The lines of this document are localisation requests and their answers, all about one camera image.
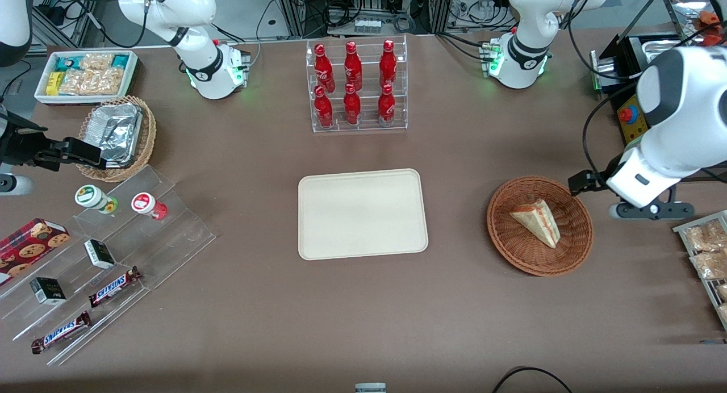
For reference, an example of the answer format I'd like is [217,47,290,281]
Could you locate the clear acrylic stepped shelf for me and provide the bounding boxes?
[0,165,217,367]

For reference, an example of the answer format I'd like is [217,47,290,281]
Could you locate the small black carton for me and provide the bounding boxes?
[83,239,116,270]
[29,277,68,306]

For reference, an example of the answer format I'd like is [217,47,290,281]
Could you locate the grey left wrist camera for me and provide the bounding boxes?
[609,202,695,221]

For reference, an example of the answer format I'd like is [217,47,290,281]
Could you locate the Snickers chocolate bar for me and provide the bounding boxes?
[31,311,92,355]
[87,266,142,309]

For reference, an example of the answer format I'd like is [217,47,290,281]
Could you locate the red cola bottle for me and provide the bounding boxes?
[343,83,362,126]
[314,43,336,93]
[378,83,396,127]
[344,41,364,91]
[314,85,335,129]
[379,39,398,89]

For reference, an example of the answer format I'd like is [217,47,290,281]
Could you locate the green lid yogurt cup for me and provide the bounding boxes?
[74,185,119,215]

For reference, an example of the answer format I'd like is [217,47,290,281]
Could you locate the white plastic bin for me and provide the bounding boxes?
[34,49,139,106]

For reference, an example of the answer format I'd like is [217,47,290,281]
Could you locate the stacked aluminium foil trays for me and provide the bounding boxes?
[85,103,144,168]

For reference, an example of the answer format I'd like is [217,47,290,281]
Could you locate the brown wicker basket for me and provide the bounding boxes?
[487,176,595,278]

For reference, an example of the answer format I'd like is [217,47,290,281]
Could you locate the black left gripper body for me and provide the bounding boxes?
[568,170,609,197]

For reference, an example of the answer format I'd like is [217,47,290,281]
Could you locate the triangular sandwich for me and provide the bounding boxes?
[509,199,562,249]

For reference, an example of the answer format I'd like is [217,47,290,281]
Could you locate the clear acrylic bottle rack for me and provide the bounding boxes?
[306,35,409,134]

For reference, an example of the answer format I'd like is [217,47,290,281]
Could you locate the red cookie box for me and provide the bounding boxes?
[0,218,71,286]

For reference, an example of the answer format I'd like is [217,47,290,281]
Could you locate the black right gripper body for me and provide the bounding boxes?
[0,115,70,172]

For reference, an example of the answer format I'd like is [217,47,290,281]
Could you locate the beige plastic tray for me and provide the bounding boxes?
[298,169,429,261]

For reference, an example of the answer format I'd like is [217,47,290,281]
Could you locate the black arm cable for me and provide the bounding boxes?
[582,81,640,179]

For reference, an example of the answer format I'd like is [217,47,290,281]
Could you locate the yellow emergency stop box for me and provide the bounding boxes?
[617,94,649,148]

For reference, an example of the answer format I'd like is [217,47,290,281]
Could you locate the stainless steel tray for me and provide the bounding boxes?
[663,0,727,48]

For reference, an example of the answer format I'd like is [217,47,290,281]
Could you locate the light wicker basket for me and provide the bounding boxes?
[76,95,157,183]

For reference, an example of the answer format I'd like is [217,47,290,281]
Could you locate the metal wire rack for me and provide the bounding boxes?
[672,210,727,332]

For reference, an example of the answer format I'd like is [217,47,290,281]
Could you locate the aluminium frame rack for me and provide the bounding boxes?
[276,0,456,37]

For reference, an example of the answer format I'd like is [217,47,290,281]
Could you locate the black table cable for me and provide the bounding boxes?
[491,366,575,393]

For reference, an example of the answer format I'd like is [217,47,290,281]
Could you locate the red lid yogurt cup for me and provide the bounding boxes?
[131,193,169,221]

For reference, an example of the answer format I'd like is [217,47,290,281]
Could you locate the clear cracker bag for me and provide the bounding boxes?
[59,68,124,96]
[78,53,115,71]

